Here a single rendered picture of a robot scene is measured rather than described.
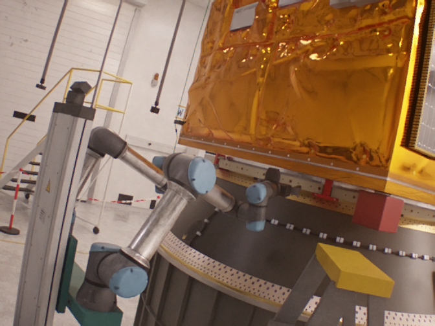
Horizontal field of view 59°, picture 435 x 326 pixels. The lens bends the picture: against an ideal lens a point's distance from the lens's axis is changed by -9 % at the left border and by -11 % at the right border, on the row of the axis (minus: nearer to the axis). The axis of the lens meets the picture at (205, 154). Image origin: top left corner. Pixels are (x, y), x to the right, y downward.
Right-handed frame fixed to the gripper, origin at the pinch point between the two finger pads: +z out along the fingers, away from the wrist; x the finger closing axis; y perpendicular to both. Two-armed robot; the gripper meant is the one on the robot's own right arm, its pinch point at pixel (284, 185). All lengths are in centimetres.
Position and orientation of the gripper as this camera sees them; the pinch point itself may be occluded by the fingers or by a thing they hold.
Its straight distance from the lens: 193.6
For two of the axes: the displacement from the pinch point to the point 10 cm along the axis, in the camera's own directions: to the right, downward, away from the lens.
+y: -1.5, 9.8, 1.5
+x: 8.2, 2.0, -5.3
